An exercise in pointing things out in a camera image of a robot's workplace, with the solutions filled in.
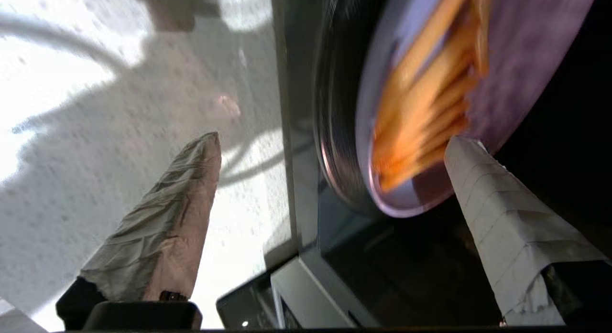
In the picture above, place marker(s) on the silver microwave oven body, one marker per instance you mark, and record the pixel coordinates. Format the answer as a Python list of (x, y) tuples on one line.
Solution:
[(430, 275)]

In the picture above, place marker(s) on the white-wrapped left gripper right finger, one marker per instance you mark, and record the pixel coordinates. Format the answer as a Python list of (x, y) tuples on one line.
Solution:
[(516, 228)]

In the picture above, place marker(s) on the purple round plate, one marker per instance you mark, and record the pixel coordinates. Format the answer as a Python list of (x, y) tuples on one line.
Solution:
[(526, 46)]

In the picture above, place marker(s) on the glass microwave turntable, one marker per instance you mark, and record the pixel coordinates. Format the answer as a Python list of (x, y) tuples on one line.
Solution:
[(334, 132)]

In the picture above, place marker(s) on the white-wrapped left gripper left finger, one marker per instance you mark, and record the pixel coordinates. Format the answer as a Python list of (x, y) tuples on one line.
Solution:
[(162, 228)]

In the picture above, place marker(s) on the black induction cooktop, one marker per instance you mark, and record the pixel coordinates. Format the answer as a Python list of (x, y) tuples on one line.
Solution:
[(248, 304)]

